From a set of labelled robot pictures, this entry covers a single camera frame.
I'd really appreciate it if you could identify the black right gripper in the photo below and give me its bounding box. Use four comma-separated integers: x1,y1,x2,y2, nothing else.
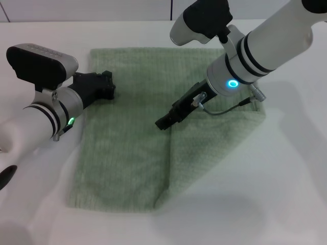
154,79,218,132

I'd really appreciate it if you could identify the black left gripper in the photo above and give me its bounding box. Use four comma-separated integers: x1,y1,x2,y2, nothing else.
72,70,117,108

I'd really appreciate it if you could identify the green terry towel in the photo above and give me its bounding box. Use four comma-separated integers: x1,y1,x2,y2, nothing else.
66,47,266,212

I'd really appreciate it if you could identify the black rounded robot part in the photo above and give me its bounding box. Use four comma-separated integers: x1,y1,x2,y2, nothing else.
0,165,18,191

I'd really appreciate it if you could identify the grey cable with metal plugs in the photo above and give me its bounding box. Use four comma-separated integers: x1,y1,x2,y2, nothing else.
193,85,267,116

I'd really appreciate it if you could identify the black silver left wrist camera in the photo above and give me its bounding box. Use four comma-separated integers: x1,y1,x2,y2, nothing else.
6,43,79,91

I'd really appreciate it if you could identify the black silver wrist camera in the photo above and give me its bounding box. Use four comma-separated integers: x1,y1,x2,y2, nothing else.
6,43,79,91
170,0,233,46

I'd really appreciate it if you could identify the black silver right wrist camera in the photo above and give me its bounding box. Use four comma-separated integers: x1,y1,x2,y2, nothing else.
170,0,233,46

